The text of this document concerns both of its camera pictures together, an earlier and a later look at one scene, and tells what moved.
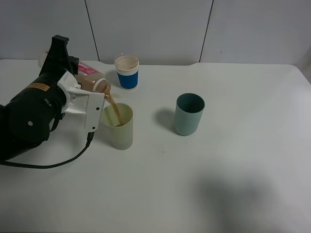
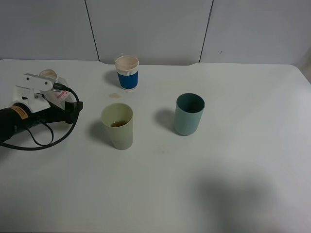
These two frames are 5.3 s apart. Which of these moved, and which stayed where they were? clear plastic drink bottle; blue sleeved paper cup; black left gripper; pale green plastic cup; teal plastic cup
Moved: clear plastic drink bottle; black left gripper
Stayed: pale green plastic cup; teal plastic cup; blue sleeved paper cup
